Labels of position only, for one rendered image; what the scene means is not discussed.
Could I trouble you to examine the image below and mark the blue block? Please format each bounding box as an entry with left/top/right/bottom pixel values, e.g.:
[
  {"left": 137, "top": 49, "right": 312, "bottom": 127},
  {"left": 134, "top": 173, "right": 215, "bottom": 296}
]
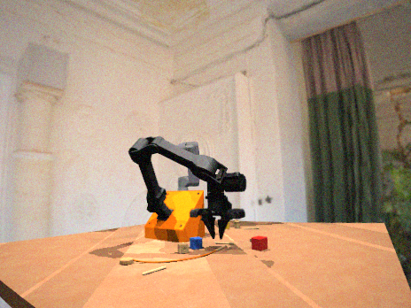
[{"left": 189, "top": 236, "right": 203, "bottom": 250}]

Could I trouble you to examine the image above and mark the small red cube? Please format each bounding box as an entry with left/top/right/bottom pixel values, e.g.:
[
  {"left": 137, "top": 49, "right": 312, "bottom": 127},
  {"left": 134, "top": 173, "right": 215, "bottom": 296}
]
[{"left": 252, "top": 236, "right": 268, "bottom": 251}]

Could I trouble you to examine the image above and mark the round wooden button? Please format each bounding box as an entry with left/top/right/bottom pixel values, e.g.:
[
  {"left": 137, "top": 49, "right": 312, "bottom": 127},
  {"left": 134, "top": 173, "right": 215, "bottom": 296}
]
[{"left": 120, "top": 257, "right": 134, "bottom": 266}]

